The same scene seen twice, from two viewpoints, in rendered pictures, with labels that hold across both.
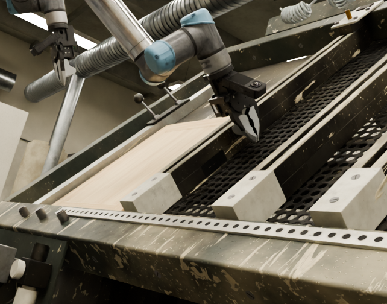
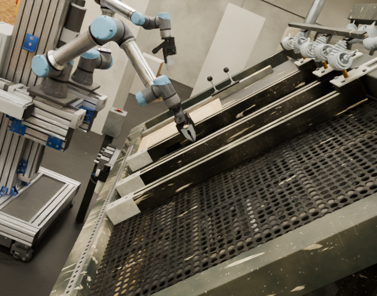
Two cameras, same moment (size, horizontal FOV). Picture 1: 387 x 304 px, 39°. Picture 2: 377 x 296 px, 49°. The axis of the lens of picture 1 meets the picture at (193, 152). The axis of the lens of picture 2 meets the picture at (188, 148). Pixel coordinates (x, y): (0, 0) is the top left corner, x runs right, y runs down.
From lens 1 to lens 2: 1.55 m
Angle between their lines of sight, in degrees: 42
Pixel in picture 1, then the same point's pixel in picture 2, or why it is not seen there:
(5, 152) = (246, 46)
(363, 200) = (118, 208)
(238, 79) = (176, 113)
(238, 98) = not seen: hidden behind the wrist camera
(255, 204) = (127, 187)
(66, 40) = (170, 45)
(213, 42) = (164, 94)
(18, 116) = (258, 20)
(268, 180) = (135, 179)
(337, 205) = (108, 208)
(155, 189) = (138, 157)
